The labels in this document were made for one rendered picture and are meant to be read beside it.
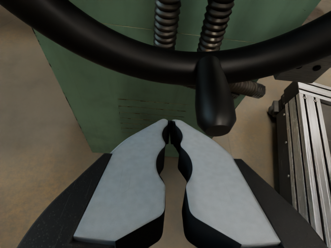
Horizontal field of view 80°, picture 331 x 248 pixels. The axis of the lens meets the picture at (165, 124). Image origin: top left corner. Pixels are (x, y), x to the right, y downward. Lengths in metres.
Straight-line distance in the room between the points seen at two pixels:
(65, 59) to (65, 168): 0.52
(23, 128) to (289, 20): 0.95
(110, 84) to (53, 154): 0.51
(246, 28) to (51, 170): 0.79
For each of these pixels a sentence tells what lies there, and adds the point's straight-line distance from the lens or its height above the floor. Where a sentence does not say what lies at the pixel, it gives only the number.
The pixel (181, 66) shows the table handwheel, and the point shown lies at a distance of 0.16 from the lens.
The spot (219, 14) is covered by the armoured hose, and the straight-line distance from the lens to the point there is 0.21.
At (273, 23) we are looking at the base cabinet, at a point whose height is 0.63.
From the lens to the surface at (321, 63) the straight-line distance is 0.45.
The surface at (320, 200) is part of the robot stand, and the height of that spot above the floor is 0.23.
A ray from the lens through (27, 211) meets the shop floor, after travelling 0.88.
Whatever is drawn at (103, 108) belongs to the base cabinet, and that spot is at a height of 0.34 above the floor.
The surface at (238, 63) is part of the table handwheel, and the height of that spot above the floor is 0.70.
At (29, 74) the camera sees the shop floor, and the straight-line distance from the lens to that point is 1.19.
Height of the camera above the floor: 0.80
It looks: 59 degrees down
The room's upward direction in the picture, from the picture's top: 15 degrees clockwise
